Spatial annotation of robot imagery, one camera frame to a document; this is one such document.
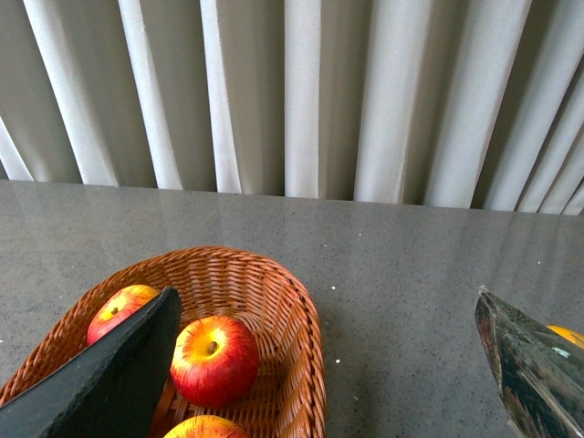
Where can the grey pleated curtain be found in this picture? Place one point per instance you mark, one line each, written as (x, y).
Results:
(442, 103)

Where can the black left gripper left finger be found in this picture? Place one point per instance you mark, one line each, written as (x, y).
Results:
(111, 388)

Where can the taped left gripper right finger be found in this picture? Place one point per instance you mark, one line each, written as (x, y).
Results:
(538, 374)

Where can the red yellow apple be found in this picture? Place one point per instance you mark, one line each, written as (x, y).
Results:
(215, 362)
(207, 426)
(119, 307)

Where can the red yellow apple in basket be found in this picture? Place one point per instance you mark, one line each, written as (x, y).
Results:
(119, 307)

